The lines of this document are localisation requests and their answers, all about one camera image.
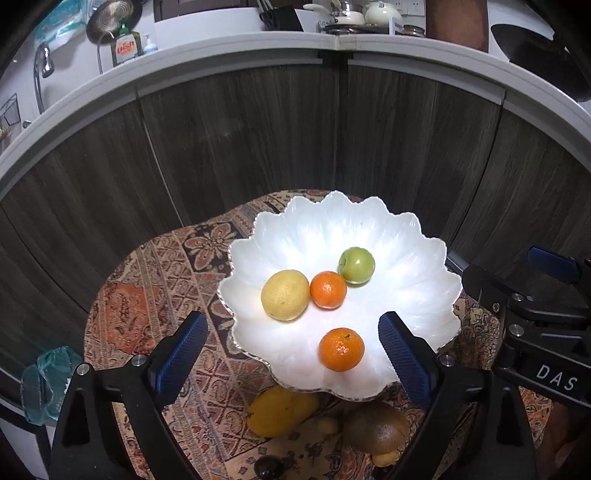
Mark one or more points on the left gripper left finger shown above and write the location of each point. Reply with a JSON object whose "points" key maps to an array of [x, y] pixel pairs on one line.
{"points": [[87, 443]]}

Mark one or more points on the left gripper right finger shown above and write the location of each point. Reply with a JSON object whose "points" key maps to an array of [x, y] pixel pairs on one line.
{"points": [[499, 444]]}

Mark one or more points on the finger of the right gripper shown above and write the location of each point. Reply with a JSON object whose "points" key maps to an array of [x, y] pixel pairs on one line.
{"points": [[489, 290], [563, 269]]}

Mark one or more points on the brown kiwi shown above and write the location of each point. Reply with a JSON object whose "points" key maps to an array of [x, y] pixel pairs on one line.
{"points": [[376, 428]]}

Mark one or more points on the dark cherry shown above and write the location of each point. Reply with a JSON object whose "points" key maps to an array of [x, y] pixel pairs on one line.
{"points": [[269, 468]]}

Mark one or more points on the chrome kitchen faucet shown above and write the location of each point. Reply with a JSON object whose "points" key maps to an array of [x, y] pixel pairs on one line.
{"points": [[43, 67]]}

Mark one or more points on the teal glass object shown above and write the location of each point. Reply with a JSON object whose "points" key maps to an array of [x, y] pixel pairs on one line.
{"points": [[44, 384]]}

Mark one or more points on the green apple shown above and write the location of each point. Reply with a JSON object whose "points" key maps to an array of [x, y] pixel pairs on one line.
{"points": [[356, 265]]}

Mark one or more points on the large orange tangerine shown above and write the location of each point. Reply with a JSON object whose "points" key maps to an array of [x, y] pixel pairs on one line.
{"points": [[341, 349]]}

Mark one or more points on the small orange tangerine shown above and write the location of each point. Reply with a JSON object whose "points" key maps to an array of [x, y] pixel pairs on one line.
{"points": [[328, 290]]}

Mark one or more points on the patterned paisley tablecloth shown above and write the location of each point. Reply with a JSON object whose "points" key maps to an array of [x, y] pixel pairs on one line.
{"points": [[159, 284]]}

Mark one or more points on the white scalloped fruit bowl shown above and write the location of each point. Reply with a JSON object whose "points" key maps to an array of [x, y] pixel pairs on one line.
{"points": [[410, 279]]}

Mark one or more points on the yellow mango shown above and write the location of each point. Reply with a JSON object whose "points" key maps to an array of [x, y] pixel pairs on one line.
{"points": [[278, 411]]}

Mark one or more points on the black wok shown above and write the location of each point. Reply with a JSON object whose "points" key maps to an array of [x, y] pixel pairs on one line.
{"points": [[546, 58]]}

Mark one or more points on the yellow lemon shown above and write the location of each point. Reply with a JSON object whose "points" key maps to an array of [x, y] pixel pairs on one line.
{"points": [[285, 295]]}

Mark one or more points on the brown cutting board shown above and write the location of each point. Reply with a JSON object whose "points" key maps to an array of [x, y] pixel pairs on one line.
{"points": [[461, 22]]}

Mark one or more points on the cream kettle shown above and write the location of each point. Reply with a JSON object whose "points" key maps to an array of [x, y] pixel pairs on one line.
{"points": [[382, 13]]}

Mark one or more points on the cream ceramic pot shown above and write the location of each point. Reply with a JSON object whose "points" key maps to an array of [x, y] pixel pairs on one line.
{"points": [[342, 12]]}

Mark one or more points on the black knife block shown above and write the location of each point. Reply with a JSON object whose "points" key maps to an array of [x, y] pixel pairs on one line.
{"points": [[281, 19]]}

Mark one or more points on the green dish soap bottle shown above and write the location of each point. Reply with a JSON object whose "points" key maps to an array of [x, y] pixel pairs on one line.
{"points": [[127, 44]]}

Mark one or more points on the white hand soap bottle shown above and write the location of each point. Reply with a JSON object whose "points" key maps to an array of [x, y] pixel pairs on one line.
{"points": [[148, 45]]}

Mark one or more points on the hanging steel pan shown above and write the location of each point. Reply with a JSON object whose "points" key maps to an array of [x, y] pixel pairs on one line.
{"points": [[107, 18]]}

